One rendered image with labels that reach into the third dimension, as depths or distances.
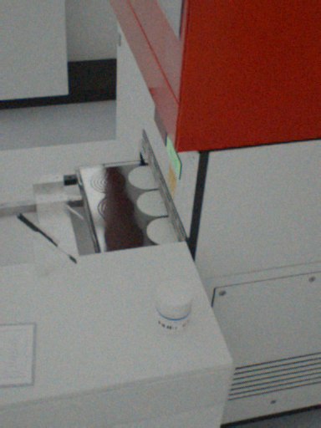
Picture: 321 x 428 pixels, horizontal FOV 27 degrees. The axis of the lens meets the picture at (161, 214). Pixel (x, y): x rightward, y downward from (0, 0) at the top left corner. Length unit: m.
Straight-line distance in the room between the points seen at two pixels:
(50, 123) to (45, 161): 1.61
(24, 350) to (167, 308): 0.29
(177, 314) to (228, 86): 0.45
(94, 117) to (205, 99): 2.36
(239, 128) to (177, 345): 0.46
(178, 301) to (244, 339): 0.66
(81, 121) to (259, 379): 1.94
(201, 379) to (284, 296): 0.55
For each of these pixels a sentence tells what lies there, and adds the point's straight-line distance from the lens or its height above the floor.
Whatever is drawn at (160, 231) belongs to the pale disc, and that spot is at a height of 0.90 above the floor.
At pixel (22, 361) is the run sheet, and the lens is 1.33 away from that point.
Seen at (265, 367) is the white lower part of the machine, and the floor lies 0.36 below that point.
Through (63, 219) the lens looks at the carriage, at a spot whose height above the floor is 0.88.
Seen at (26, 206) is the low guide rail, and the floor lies 0.85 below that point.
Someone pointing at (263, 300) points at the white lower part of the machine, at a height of 0.70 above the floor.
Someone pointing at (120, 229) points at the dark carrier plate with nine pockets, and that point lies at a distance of 1.66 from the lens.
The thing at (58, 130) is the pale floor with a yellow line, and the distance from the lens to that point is 3.55.
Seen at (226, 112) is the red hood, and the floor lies 1.32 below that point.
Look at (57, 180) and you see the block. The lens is 1.80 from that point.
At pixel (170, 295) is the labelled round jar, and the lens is 1.31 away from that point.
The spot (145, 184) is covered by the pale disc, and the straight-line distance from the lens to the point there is 1.80.
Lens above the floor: 2.05
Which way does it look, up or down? 42 degrees down
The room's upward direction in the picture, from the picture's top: 5 degrees clockwise
